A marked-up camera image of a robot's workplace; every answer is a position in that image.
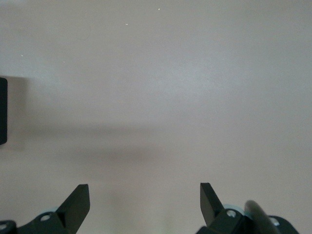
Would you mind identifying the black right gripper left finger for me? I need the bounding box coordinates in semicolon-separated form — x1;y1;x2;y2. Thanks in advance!
0;184;90;234

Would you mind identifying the black plastic box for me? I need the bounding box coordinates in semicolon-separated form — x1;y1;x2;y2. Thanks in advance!
0;77;8;145

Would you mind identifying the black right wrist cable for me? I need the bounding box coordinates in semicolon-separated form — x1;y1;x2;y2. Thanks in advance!
243;200;281;234

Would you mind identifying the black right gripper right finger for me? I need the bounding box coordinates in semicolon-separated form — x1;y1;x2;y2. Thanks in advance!
196;182;299;234

